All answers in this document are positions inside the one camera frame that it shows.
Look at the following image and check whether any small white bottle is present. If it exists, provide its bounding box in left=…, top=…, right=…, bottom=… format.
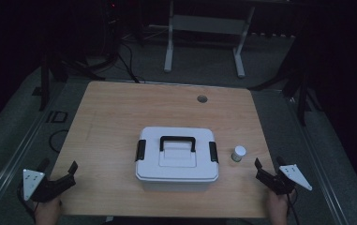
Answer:
left=231, top=144, right=247, bottom=163

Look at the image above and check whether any black tripod stand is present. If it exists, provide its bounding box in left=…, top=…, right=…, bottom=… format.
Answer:
left=248, top=27, right=324, bottom=128

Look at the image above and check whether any person's right hand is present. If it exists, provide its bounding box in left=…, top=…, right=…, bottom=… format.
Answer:
left=265, top=189, right=296, bottom=225

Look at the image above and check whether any black looped floor cable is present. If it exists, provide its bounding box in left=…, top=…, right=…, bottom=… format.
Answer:
left=48, top=128, right=70, bottom=155

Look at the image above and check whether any person's left hand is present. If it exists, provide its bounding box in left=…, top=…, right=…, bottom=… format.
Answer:
left=33, top=197, right=64, bottom=225

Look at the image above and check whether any metal floor rail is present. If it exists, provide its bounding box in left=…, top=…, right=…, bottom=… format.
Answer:
left=287, top=93, right=352, bottom=225
left=0, top=82, right=71, bottom=219

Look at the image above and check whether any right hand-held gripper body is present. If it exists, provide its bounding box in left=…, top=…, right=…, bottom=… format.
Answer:
left=255, top=163, right=313, bottom=196

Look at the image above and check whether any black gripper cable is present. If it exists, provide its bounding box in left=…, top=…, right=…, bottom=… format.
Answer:
left=16, top=187, right=38, bottom=224
left=286, top=187, right=302, bottom=225

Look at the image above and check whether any white metal stand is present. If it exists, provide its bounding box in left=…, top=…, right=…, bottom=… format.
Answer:
left=162, top=0, right=257, bottom=79

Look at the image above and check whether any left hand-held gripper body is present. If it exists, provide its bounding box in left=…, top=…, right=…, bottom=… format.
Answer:
left=17, top=168, right=76, bottom=203

